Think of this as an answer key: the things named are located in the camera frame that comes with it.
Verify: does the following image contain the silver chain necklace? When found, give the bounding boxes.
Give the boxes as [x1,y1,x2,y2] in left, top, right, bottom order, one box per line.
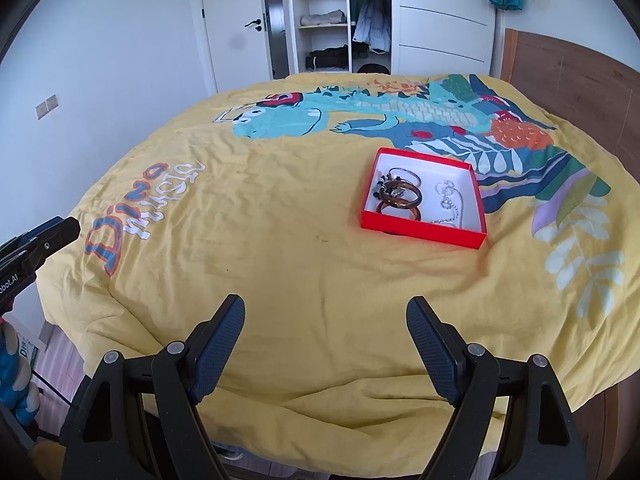
[430,179,464,229]

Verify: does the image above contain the amber orange bangle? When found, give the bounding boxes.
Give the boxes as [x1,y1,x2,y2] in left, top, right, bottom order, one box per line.
[375,200,422,222]

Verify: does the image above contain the thin gold bangle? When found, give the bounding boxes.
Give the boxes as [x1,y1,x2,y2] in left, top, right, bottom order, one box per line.
[387,167,422,188]

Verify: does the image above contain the dark tortoiseshell bangle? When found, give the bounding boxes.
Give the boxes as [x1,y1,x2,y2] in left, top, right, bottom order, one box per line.
[378,180,423,206]

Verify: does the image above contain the brown blue beaded bracelet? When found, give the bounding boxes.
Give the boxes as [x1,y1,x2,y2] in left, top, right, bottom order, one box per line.
[373,171,402,198]

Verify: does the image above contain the red jewelry box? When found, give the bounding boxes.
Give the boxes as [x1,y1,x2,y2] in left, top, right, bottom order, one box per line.
[360,148,487,249]

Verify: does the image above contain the white bedroom door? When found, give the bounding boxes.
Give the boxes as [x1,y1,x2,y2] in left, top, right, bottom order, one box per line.
[202,0,272,92]

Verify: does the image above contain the white green box on floor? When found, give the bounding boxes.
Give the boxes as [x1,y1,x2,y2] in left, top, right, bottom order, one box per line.
[16,333,48,367]

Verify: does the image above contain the yellow dinosaur print duvet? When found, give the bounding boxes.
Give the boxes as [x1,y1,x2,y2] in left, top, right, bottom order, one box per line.
[38,74,639,477]

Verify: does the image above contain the wooden headboard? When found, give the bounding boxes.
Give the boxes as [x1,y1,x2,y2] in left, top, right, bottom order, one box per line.
[500,28,640,178]

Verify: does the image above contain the folded black clothes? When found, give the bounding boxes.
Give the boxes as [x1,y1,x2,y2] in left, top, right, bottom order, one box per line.
[305,44,349,70]

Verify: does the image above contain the folded beige clothes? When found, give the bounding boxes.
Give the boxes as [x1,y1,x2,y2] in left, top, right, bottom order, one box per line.
[299,10,346,27]

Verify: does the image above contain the open white wardrobe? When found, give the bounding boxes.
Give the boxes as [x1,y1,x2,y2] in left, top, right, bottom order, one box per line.
[284,0,496,76]

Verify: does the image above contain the hanging grey jacket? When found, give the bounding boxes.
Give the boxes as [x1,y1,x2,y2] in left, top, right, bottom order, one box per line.
[349,0,392,54]

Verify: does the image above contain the wall light switch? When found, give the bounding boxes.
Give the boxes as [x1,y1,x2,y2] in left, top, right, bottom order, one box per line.
[35,94,58,120]

